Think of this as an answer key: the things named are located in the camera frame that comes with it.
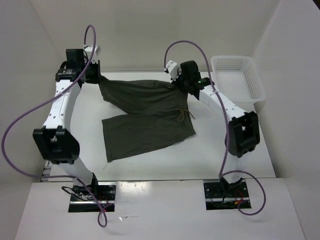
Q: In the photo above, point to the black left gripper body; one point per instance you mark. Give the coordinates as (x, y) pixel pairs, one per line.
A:
(92, 73)

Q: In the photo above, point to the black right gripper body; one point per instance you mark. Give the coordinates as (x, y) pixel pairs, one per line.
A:
(182, 82)

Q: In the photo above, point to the dark olive green shorts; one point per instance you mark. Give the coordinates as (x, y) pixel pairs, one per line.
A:
(156, 116)

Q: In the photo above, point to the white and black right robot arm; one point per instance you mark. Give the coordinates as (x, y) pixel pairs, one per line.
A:
(242, 127)

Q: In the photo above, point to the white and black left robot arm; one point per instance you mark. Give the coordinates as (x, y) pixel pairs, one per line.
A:
(75, 63)

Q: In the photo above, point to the white perforated plastic basket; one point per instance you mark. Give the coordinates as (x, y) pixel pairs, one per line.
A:
(237, 77)

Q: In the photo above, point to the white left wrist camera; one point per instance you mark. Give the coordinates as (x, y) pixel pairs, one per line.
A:
(88, 50)

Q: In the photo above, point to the aluminium table edge rail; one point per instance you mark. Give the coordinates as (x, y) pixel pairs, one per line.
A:
(47, 172)

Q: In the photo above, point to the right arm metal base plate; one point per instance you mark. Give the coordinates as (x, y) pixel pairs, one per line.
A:
(218, 199)

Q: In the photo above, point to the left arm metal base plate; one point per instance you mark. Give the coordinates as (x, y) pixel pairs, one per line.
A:
(82, 202)

